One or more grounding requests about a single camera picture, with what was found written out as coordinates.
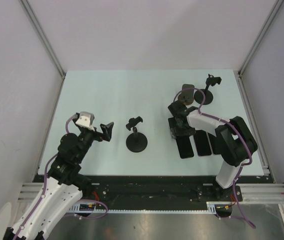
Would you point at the left aluminium frame post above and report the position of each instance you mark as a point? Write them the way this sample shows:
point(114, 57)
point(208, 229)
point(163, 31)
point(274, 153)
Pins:
point(33, 19)

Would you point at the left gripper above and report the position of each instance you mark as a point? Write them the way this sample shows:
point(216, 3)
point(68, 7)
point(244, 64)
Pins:
point(106, 130)

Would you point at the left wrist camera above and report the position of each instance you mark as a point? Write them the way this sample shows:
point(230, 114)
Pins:
point(85, 120)

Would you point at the brown-based phone stand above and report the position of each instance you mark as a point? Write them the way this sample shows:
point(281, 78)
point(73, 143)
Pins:
point(187, 94)

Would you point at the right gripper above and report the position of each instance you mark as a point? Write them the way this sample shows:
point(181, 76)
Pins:
point(176, 131)

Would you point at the purple-edged phone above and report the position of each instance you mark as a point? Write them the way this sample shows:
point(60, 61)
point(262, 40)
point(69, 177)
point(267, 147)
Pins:
point(202, 143)

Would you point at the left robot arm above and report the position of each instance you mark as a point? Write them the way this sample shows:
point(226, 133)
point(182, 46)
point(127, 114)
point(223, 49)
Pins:
point(63, 185)

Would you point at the black phone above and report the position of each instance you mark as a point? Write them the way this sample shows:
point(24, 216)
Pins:
point(214, 144)
point(184, 147)

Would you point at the right aluminium frame post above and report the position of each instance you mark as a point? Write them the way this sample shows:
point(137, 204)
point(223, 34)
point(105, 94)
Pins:
point(275, 10)

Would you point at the black phone stand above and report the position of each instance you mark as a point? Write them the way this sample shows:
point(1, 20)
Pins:
point(136, 142)
point(210, 82)

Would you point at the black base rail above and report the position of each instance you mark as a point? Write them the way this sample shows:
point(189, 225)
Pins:
point(152, 193)

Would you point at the aluminium frame post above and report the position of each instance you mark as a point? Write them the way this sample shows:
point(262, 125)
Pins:
point(33, 19)
point(275, 10)

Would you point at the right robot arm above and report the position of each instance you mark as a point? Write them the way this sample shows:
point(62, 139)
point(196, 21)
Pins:
point(233, 141)

